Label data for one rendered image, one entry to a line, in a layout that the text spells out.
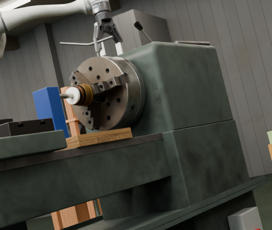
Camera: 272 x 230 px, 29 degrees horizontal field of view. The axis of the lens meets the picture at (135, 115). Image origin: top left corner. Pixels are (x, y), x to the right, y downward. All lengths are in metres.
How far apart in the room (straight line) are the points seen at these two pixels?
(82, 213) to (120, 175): 6.38
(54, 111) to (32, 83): 9.76
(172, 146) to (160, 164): 0.09
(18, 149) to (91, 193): 0.38
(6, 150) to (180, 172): 0.89
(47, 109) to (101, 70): 0.35
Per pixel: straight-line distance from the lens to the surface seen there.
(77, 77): 2.20
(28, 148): 1.54
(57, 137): 1.63
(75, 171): 1.75
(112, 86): 2.07
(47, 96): 1.92
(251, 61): 9.43
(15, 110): 11.97
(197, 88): 2.42
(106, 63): 2.14
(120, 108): 2.10
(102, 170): 1.85
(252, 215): 2.46
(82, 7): 2.71
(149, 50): 2.21
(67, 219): 8.22
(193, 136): 2.28
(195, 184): 2.23
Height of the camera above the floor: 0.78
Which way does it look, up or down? 5 degrees up
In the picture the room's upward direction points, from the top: 13 degrees counter-clockwise
